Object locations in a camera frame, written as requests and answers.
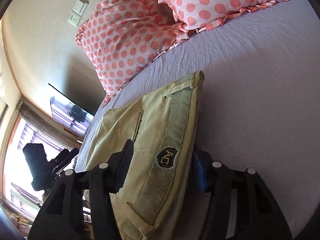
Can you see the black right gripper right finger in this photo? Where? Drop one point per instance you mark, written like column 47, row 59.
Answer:
column 258, row 215

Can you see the white wall outlet plate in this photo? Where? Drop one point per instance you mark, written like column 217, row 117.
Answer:
column 77, row 12

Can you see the black flat screen television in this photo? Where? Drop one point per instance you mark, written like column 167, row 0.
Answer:
column 68, row 113

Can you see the lavender bed sheet mattress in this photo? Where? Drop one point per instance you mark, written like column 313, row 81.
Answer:
column 260, row 100

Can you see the beige khaki pants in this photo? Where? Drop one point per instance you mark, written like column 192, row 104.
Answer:
column 162, row 126

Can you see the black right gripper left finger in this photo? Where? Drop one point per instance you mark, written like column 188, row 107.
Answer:
column 62, row 215

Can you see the brown window curtain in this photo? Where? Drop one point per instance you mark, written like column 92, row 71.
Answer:
column 48, row 128

